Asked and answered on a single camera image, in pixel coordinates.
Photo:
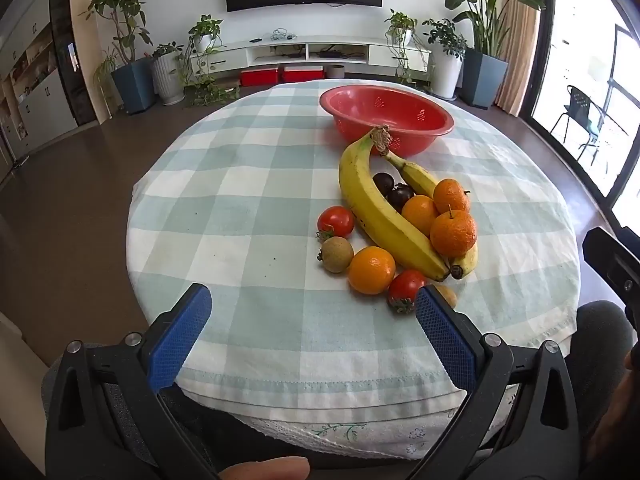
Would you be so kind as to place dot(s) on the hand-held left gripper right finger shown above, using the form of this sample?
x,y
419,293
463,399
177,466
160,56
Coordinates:
x,y
447,340

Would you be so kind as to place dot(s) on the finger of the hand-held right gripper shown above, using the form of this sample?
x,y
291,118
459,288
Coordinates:
x,y
612,265

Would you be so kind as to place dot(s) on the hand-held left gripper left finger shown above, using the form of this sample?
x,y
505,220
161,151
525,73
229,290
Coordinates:
x,y
177,340

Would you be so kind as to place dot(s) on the round brown fruit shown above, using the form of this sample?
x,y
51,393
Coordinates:
x,y
447,296
336,255

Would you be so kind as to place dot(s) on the red tomato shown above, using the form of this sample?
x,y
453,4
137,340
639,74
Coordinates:
x,y
336,222
406,290

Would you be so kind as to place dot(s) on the smooth round orange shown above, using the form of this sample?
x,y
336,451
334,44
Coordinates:
x,y
419,214
372,270

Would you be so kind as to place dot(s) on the bumpy orange tangerine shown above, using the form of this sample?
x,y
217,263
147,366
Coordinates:
x,y
451,196
454,232

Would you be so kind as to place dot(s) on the dark purple plum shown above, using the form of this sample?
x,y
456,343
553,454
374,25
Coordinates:
x,y
400,197
383,183

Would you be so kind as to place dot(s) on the yellow banana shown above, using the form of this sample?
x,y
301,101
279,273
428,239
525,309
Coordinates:
x,y
417,177
370,210

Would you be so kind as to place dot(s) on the red plastic colander bowl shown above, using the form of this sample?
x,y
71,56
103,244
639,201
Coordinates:
x,y
390,110

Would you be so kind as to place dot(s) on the person's right forearm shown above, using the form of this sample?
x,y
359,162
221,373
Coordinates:
x,y
617,410

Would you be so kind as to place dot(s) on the person's left hand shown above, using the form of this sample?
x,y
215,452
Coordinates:
x,y
270,470

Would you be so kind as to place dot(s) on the person's grey trousers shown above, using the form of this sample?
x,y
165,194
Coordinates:
x,y
595,345

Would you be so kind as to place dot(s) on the green white checked tablecloth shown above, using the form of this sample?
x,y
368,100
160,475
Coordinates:
x,y
240,220

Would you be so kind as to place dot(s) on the white embroidered lace cloth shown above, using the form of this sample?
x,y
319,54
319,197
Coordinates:
x,y
350,435

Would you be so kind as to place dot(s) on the black metal patio chair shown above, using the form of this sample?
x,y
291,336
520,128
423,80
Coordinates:
x,y
582,105

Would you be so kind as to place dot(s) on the large-leaf plant in blue pot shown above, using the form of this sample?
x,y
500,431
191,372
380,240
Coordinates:
x,y
482,80

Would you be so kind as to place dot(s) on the beige curtain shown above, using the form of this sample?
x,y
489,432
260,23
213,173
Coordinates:
x,y
520,35

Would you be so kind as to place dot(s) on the bushy plant in tall white pot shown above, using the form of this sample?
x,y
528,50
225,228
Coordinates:
x,y
446,72

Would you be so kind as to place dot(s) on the tall tree in blue pot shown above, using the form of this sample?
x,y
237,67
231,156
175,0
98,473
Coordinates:
x,y
133,85

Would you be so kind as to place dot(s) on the plant in white ribbed pot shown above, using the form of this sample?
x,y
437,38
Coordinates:
x,y
167,77

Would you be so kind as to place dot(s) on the red storage box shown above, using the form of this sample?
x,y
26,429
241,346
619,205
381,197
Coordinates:
x,y
259,77
303,74

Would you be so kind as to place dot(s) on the spindly yellow-green plant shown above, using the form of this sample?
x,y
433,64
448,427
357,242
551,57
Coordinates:
x,y
105,72

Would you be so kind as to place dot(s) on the white television cabinet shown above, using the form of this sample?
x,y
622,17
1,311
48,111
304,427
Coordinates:
x,y
235,57

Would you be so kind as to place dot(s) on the empty grey-brown flower pot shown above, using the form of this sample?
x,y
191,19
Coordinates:
x,y
336,71

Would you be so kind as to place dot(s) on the trailing pothos in white pot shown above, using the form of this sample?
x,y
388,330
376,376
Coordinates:
x,y
204,40
402,27

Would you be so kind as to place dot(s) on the black set-top box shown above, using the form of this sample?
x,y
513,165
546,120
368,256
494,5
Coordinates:
x,y
334,53

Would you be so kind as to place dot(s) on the dark glass cabinet panel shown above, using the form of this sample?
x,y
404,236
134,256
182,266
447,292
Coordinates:
x,y
62,20

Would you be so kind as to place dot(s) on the black sliding door frame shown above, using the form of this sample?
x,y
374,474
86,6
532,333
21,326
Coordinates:
x,y
549,20

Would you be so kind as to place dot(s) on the beige wall cabinet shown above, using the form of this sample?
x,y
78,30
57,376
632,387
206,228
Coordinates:
x,y
35,100

